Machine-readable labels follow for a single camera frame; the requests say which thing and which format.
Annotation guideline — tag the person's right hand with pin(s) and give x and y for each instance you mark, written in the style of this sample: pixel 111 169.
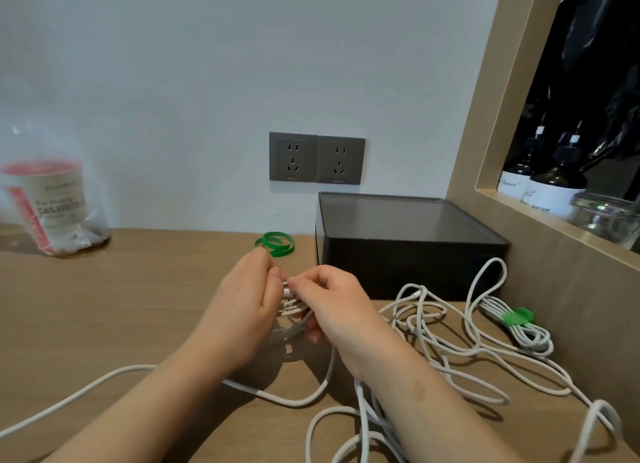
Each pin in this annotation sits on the person's right hand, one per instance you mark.
pixel 350 317

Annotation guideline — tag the person's left hand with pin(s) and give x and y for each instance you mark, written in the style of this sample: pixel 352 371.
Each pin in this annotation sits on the person's left hand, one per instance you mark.
pixel 235 317

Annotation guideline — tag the person's left thumb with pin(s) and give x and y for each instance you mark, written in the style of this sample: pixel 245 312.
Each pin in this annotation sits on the person's left thumb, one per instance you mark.
pixel 274 292

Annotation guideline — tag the person's right thumb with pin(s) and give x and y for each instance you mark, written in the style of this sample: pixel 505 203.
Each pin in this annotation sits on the person's right thumb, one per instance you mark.
pixel 312 327

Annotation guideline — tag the person's right forearm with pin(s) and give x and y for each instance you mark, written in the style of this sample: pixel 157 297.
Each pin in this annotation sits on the person's right forearm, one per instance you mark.
pixel 430 417

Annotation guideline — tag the person's left forearm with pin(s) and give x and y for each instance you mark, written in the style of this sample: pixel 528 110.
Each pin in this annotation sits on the person's left forearm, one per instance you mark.
pixel 150 407

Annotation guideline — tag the black box with lid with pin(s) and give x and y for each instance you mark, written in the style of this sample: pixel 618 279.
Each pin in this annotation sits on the black box with lid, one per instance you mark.
pixel 400 247

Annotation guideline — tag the clear plastic bag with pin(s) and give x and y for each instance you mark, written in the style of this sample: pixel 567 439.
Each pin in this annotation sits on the clear plastic bag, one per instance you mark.
pixel 92 217

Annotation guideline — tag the dark bottle with white label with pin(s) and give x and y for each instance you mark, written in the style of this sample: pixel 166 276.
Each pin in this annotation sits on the dark bottle with white label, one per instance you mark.
pixel 555 187
pixel 517 175

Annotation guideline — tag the clear glass jar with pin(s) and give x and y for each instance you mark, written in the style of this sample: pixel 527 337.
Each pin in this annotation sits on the clear glass jar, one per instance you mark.
pixel 605 217

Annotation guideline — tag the grey wall socket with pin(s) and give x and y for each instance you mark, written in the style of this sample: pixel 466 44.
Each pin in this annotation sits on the grey wall socket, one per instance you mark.
pixel 340 160
pixel 293 157

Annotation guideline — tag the wooden niche frame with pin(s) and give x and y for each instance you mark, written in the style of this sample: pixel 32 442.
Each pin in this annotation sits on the wooden niche frame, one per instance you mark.
pixel 500 102

